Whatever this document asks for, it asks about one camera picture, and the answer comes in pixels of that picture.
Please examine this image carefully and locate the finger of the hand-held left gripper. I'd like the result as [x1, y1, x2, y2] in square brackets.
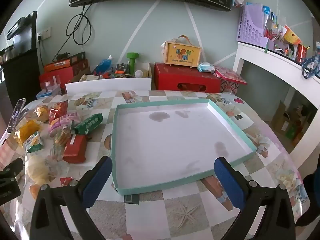
[0, 157, 24, 180]

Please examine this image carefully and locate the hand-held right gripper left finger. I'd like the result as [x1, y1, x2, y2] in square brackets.
[30, 156, 113, 240]

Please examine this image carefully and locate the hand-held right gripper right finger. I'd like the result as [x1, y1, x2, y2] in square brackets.
[214, 156, 297, 240]

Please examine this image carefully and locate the clear yellow bun packet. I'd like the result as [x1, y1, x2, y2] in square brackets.
[26, 155, 66, 186]

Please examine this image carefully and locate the clear orange bun packet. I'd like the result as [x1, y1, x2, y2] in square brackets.
[29, 184, 42, 197]

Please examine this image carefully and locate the green white biscuit packet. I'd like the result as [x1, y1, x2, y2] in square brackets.
[24, 131, 44, 154]

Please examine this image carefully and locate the red-brown snack packet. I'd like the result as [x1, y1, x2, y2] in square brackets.
[62, 134, 88, 164]

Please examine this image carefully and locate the yellow snack packet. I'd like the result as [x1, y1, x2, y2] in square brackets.
[14, 119, 42, 147]

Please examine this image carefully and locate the dark green snack packet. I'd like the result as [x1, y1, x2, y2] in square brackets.
[73, 113, 104, 135]

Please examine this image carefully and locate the pink cake roll packet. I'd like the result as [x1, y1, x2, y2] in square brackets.
[49, 112, 78, 137]

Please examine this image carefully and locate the shallow teal-edged white box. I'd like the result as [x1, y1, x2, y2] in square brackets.
[111, 99, 257, 196]

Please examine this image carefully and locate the clear acrylic stand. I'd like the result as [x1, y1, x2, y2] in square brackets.
[5, 98, 27, 137]

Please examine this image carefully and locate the orange bread packet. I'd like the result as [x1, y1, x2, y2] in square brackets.
[35, 104, 50, 122]

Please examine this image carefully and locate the checkered printed tablecloth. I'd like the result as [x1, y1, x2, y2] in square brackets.
[0, 90, 309, 240]

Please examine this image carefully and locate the red snack packet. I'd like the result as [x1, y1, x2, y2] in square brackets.
[49, 99, 68, 124]

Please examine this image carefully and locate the blue-lid plastic box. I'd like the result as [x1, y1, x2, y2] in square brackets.
[36, 90, 55, 100]

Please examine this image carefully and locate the brown cardboard box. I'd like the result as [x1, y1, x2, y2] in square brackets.
[272, 100, 312, 142]

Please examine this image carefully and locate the dark blue cloth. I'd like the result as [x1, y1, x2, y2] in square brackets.
[296, 166, 320, 227]

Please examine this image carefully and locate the clear plastic container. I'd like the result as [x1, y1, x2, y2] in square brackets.
[40, 76, 62, 95]

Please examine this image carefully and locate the black cabinet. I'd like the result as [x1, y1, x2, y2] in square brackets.
[0, 47, 41, 108]

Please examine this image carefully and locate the white cardboard box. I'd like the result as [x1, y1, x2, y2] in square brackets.
[65, 77, 152, 95]

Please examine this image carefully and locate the cream printed box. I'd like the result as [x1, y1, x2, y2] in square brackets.
[79, 74, 100, 82]

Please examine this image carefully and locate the red patterned tin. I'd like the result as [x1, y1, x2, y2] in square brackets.
[214, 66, 248, 94]

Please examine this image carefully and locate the red gift box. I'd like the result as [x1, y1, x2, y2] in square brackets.
[39, 59, 90, 90]

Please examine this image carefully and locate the pile of toys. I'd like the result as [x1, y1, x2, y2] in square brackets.
[100, 63, 131, 78]

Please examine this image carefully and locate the orange flat box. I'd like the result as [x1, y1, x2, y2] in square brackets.
[44, 59, 73, 72]

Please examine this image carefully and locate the blue liquid bottle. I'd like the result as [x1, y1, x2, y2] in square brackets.
[96, 55, 115, 76]

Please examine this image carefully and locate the red cardboard box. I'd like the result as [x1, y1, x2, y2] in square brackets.
[154, 62, 221, 94]

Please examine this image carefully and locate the wet wipes pack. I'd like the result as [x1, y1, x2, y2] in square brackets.
[197, 62, 215, 73]

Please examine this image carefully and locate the green dumbbell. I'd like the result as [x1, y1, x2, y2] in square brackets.
[126, 52, 141, 77]

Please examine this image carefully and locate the white desk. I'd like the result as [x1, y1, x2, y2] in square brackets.
[232, 42, 320, 172]

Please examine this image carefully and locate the black appliance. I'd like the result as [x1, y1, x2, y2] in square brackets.
[7, 11, 38, 55]

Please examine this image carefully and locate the wooden case yellow front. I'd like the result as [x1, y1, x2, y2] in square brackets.
[161, 35, 202, 68]

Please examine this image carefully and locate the pile of stationery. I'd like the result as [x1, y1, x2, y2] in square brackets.
[262, 4, 313, 60]

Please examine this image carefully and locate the purple file holder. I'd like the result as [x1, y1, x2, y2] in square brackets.
[236, 4, 266, 47]

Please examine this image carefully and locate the white wall socket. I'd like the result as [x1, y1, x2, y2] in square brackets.
[37, 27, 52, 41]

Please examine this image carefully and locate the blue lanyard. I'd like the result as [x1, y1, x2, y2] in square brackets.
[301, 41, 320, 78]

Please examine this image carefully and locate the black cable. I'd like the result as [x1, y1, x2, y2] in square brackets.
[54, 4, 91, 58]

